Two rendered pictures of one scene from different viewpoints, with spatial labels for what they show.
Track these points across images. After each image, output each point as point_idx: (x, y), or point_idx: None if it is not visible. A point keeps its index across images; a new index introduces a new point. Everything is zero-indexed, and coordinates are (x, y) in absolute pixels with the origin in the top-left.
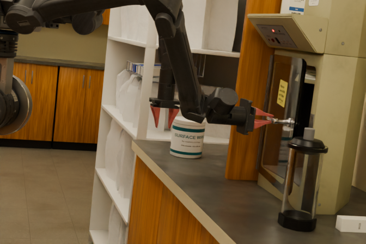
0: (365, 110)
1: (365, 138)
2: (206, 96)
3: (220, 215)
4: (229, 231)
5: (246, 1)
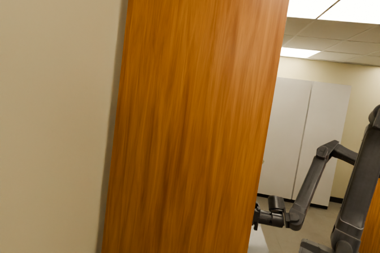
0: (98, 218)
1: (99, 240)
2: (286, 213)
3: (262, 251)
4: (262, 237)
5: (263, 152)
